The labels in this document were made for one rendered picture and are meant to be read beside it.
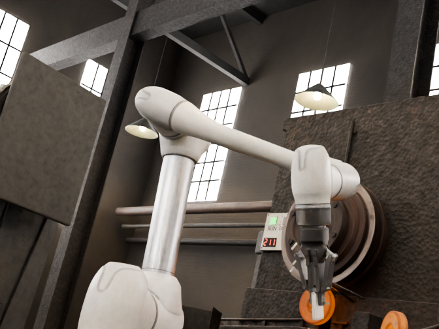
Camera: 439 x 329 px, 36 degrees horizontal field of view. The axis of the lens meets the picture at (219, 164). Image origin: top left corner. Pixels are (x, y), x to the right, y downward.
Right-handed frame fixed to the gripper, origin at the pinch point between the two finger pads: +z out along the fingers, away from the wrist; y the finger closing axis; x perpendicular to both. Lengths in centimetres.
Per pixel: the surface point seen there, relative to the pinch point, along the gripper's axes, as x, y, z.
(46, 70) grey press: -102, 317, -129
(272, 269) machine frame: -93, 99, 3
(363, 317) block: -71, 36, 16
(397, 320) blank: -51, 9, 12
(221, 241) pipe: -680, 752, 36
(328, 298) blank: -75, 54, 11
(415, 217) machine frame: -101, 30, -19
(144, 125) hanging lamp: -586, 840, -177
